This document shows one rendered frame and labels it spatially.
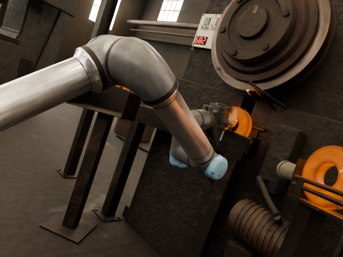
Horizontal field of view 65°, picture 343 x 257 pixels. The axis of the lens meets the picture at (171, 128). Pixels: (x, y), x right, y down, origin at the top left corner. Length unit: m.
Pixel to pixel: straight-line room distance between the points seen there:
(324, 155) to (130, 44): 0.55
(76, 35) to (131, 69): 11.00
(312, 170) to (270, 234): 0.21
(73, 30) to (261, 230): 11.04
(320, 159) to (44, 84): 0.68
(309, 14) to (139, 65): 0.69
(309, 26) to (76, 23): 10.81
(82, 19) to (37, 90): 11.06
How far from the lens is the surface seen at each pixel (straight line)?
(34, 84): 0.63
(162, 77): 0.59
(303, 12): 1.09
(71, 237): 1.40
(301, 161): 0.82
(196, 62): 1.50
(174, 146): 0.90
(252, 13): 1.10
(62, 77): 0.64
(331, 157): 0.77
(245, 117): 1.11
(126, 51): 0.60
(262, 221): 0.87
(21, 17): 3.65
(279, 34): 1.02
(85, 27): 11.71
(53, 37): 3.69
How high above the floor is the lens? 0.76
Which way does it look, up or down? 6 degrees down
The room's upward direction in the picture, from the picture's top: 20 degrees clockwise
